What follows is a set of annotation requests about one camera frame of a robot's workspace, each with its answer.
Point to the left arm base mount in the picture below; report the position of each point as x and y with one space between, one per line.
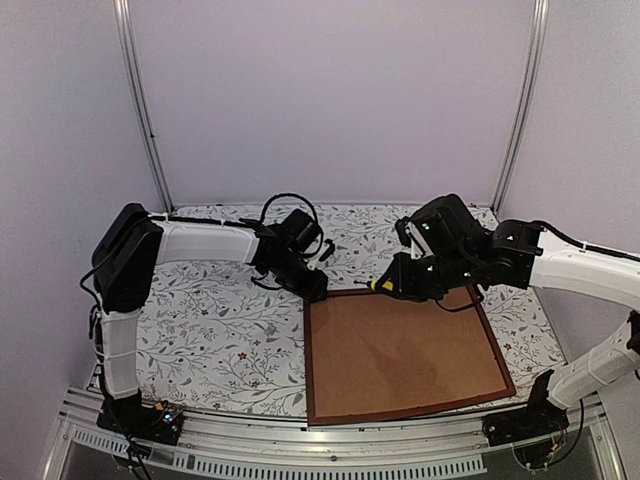
161 423

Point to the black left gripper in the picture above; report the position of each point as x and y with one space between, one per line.
312 289

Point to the red-brown wooden picture frame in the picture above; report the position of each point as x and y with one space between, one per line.
371 358

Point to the right aluminium corner post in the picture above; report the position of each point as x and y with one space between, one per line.
532 66

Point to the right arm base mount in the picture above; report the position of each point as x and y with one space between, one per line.
531 421

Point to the yellow handled screwdriver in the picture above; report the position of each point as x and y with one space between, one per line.
376 285

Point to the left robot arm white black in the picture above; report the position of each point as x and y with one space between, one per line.
124 262

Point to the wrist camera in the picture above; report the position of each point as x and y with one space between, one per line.
326 250
407 240

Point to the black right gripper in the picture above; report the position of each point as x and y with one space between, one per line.
401 280

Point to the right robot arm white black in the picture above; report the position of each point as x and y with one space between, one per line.
447 248

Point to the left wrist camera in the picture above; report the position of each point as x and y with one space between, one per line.
326 250

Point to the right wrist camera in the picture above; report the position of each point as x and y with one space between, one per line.
407 240

